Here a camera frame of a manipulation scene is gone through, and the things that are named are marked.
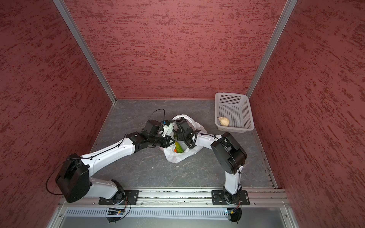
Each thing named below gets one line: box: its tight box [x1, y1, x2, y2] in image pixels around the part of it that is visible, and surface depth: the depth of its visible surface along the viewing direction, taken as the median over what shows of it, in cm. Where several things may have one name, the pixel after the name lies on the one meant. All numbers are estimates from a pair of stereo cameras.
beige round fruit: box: [218, 116, 230, 127], surface depth 103 cm
